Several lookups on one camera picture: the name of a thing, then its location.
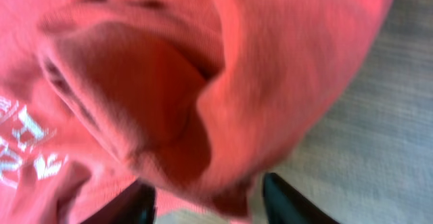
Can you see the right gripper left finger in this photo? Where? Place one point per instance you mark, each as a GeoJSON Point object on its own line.
{"type": "Point", "coordinates": [134, 205]}

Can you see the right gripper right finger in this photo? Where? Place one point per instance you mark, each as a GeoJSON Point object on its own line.
{"type": "Point", "coordinates": [286, 205]}

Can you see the red t-shirt white print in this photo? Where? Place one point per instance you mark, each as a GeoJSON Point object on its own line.
{"type": "Point", "coordinates": [193, 98]}

